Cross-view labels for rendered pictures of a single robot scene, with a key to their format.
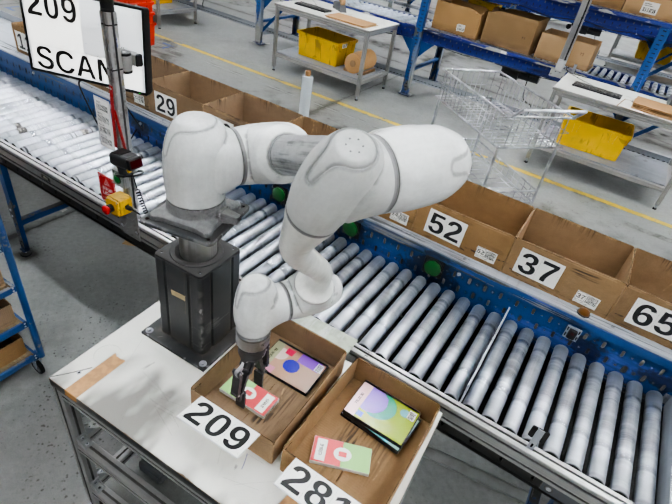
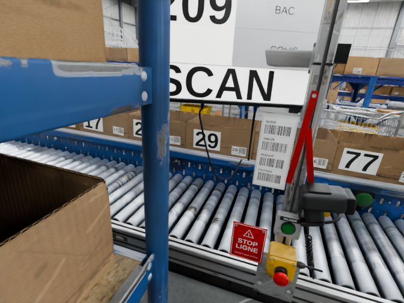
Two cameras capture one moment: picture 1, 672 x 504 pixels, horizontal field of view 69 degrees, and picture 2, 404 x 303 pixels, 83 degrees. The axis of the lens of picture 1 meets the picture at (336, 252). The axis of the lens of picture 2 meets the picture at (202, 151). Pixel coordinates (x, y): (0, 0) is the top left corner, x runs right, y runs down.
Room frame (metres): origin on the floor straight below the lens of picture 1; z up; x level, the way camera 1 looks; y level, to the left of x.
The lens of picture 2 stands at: (1.13, 1.21, 1.35)
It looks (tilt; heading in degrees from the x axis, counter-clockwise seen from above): 20 degrees down; 351
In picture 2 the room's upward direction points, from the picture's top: 3 degrees clockwise
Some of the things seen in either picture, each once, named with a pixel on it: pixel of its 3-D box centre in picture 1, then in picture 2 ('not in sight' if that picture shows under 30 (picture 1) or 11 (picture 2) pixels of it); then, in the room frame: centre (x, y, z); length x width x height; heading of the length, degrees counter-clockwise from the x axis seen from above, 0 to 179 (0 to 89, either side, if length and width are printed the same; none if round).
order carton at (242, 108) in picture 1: (253, 126); (290, 143); (2.28, 0.52, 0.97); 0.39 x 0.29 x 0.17; 63
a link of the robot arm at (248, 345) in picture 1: (253, 334); not in sight; (0.87, 0.17, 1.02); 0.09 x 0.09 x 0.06
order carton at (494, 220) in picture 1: (472, 219); not in sight; (1.76, -0.53, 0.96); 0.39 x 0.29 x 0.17; 63
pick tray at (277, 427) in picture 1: (272, 379); not in sight; (0.91, 0.12, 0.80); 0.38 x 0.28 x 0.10; 156
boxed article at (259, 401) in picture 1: (249, 395); not in sight; (0.87, 0.17, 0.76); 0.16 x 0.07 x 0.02; 66
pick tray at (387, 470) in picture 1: (363, 435); not in sight; (0.78, -0.16, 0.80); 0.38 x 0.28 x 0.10; 154
